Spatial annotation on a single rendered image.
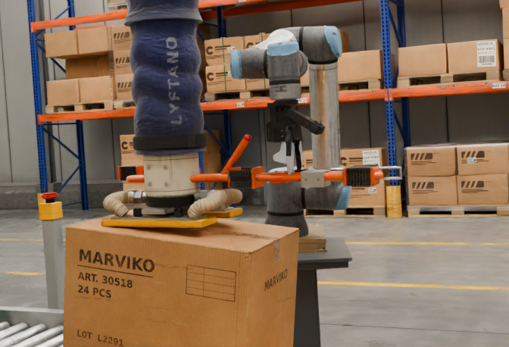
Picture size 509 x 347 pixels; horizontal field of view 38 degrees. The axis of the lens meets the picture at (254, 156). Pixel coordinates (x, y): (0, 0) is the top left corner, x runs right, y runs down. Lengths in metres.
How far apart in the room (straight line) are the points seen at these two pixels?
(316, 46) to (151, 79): 0.79
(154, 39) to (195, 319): 0.81
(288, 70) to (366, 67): 7.36
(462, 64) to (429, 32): 1.51
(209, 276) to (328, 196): 0.99
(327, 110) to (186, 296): 1.05
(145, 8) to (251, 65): 0.35
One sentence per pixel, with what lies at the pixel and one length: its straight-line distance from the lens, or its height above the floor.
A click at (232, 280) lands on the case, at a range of 2.01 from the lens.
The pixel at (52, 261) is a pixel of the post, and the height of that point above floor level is 0.76.
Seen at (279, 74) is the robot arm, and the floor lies 1.41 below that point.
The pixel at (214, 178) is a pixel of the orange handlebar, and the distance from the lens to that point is 2.17.
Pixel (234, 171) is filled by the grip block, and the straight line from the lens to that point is 2.12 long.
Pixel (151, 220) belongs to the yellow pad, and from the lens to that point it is 2.16.
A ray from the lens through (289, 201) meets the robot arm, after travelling 2.94.
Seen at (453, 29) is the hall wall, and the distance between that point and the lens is 10.56.
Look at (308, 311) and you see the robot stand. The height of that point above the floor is 0.52.
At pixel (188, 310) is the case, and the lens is 2.09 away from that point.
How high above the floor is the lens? 1.28
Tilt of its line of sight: 3 degrees down
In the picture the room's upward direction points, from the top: 3 degrees counter-clockwise
